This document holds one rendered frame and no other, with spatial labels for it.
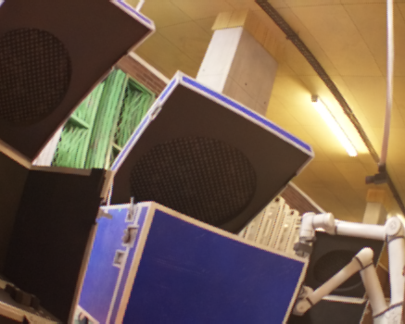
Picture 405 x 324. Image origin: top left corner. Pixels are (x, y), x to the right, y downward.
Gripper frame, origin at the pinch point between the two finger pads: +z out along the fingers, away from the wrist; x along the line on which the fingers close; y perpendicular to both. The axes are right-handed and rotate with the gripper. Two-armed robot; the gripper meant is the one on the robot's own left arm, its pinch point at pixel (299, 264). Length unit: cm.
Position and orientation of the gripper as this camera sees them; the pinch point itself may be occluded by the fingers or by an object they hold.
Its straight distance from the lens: 286.3
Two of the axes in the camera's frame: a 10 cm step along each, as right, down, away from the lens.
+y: -5.3, 2.9, 8.0
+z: -2.0, 8.7, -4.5
